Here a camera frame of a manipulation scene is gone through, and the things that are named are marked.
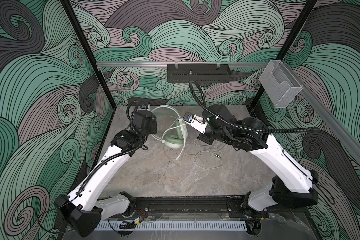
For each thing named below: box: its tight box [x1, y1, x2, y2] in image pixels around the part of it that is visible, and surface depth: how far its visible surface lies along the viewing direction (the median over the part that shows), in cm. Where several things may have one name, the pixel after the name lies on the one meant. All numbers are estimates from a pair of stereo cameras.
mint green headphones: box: [151, 105, 188, 149], surface depth 70 cm
